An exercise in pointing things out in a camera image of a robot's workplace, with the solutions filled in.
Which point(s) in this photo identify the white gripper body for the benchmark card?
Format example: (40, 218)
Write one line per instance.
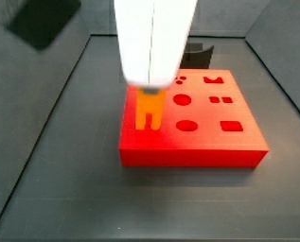
(154, 29)

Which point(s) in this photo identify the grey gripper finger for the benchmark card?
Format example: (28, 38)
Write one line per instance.
(151, 91)

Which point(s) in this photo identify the orange square-circle peg object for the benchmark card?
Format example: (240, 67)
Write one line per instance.
(150, 105)

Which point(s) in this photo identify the dark grey curved holder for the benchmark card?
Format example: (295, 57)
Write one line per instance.
(196, 56)

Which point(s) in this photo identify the red shape-sorting block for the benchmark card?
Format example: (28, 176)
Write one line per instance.
(208, 129)

